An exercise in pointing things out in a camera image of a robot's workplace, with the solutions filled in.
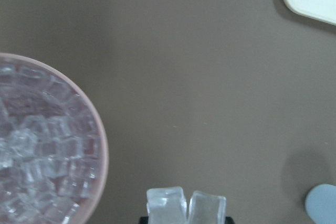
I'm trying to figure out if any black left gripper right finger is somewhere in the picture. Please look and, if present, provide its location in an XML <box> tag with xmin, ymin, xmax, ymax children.
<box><xmin>224</xmin><ymin>216</ymin><xmax>234</xmax><ymax>224</ymax></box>

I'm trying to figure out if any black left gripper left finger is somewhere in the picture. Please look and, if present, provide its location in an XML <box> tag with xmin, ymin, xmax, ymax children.
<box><xmin>139</xmin><ymin>216</ymin><xmax>149</xmax><ymax>224</ymax></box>

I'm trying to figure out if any ice cube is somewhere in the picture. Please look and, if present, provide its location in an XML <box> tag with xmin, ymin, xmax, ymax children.
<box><xmin>146</xmin><ymin>186</ymin><xmax>187</xmax><ymax>224</ymax></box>
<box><xmin>187</xmin><ymin>191</ymin><xmax>226</xmax><ymax>224</ymax></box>

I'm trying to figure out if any light blue plastic cup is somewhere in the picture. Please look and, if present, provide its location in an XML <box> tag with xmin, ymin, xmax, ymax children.
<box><xmin>305</xmin><ymin>184</ymin><xmax>335</xmax><ymax>224</ymax></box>

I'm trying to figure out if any pile of ice cubes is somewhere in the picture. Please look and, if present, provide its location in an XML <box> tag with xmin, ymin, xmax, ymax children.
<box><xmin>0</xmin><ymin>62</ymin><xmax>102</xmax><ymax>224</ymax></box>

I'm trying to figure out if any pink bowl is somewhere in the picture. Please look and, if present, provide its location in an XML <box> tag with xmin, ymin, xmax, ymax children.
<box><xmin>0</xmin><ymin>52</ymin><xmax>109</xmax><ymax>224</ymax></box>

